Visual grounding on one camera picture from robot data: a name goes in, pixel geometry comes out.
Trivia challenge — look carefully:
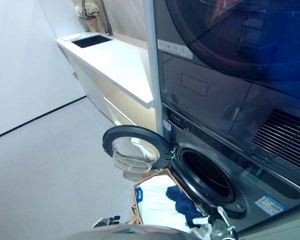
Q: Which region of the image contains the metal sink faucet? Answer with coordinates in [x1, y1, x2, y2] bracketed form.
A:
[81, 0, 114, 36]

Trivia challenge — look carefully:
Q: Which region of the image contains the white sticker on dryer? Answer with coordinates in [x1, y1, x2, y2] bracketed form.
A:
[157, 38, 194, 60]

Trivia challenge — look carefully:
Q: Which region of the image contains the round glass washer door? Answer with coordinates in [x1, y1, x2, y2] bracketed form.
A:
[102, 124, 175, 180]

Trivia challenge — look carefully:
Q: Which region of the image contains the white countertop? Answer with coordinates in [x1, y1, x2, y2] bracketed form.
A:
[55, 31, 156, 110]

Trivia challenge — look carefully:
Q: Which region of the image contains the white flower bunch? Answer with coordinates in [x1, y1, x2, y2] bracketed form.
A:
[74, 2, 100, 20]

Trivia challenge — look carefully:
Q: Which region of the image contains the blue white energy label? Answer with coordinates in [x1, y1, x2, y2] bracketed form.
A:
[163, 121, 173, 136]

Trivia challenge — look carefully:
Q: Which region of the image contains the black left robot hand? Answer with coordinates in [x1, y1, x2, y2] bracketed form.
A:
[98, 215, 121, 227]

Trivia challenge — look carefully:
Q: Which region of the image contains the silver vertical frame post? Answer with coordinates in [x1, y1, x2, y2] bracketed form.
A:
[146, 0, 171, 149]

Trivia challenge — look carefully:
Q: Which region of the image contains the white base cabinet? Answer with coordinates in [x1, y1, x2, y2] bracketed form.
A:
[58, 44, 157, 131]

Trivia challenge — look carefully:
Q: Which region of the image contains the dark grey dryer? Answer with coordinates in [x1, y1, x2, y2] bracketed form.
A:
[153, 0, 300, 174]

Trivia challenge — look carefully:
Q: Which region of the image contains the silver robot torso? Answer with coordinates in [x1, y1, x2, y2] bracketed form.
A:
[64, 223, 190, 240]

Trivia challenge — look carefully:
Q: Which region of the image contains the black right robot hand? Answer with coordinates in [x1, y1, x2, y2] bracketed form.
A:
[192, 205, 230, 227]

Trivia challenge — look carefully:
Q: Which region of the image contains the white cloth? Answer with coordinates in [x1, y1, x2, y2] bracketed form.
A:
[137, 174, 213, 234]

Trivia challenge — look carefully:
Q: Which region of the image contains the beige flower pot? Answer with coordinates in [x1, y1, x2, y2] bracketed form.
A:
[84, 17, 99, 33]

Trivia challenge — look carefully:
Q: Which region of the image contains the black rectangular sink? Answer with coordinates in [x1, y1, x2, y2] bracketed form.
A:
[71, 34, 114, 50]

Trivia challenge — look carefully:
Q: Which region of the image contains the navy blue cloth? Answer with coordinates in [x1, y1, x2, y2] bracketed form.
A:
[165, 185, 203, 228]

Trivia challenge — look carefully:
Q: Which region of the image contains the brown wicker laundry basket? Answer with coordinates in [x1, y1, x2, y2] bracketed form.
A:
[131, 167, 190, 226]

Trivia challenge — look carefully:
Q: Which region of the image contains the white blue info sticker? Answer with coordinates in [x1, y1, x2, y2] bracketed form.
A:
[254, 194, 287, 214]

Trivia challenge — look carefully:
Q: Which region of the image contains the dark grey washing machine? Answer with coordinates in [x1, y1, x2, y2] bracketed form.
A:
[161, 103, 300, 234]

